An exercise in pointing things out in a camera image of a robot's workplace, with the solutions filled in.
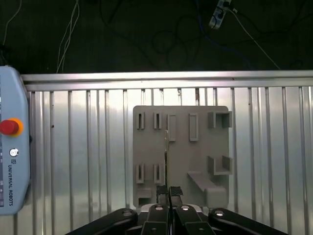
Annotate pale blue teach pendant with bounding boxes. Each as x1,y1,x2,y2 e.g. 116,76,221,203
0,65,32,209

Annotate gray parts rack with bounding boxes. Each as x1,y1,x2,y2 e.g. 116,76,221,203
133,105,234,209

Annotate blue cable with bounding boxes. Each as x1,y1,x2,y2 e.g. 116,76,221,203
195,0,253,65

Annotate white power strip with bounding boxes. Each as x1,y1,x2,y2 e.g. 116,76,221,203
208,0,233,29

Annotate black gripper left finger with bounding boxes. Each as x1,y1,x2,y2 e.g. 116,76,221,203
70,186,172,235

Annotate white cable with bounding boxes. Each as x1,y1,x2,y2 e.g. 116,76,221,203
228,4,281,70
56,0,81,73

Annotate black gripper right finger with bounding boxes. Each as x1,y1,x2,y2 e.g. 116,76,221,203
170,186,282,235

